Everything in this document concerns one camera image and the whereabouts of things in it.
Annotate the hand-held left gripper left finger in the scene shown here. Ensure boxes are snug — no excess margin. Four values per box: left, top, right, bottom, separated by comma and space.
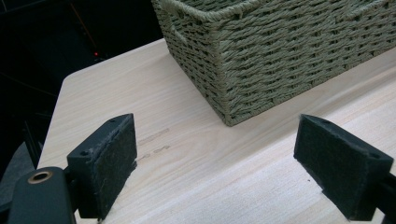
66, 113, 138, 220

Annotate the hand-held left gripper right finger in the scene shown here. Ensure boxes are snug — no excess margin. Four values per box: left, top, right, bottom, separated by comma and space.
293, 113, 395, 222

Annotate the green woven rope basket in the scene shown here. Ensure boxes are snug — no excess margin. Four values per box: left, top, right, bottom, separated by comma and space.
151, 0, 396, 127

